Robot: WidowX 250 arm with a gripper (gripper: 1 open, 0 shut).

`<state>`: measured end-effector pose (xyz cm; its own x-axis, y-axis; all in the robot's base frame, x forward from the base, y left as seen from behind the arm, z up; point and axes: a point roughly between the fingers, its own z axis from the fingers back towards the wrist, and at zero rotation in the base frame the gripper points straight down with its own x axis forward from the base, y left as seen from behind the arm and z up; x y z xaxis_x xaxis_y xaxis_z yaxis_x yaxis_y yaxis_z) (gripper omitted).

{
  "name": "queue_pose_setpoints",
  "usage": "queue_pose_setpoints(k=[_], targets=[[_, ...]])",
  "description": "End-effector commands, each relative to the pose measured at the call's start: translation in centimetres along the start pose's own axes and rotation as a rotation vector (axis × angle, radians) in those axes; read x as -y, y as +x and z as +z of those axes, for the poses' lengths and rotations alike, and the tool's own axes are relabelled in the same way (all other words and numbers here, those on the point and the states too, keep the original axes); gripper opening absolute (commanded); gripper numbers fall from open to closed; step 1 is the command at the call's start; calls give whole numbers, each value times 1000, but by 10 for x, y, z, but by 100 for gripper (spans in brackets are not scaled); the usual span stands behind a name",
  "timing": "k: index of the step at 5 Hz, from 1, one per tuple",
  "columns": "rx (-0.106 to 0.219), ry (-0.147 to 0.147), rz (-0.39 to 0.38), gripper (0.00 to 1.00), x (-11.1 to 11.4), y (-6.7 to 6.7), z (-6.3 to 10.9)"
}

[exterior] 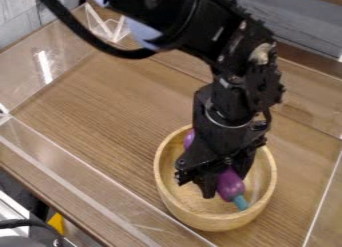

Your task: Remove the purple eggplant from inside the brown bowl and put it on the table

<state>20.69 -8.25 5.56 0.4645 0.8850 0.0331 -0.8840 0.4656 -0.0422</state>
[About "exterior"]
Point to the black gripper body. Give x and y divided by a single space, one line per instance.
220 133

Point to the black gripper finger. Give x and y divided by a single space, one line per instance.
206 180
244 159

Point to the purple toy eggplant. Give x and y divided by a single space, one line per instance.
232 186

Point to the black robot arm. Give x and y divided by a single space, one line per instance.
218 32

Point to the yellow black device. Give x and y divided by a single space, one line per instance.
46 234

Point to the clear acrylic barrier wall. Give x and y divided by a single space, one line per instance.
83 156

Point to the clear acrylic corner bracket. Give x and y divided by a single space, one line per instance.
113 30

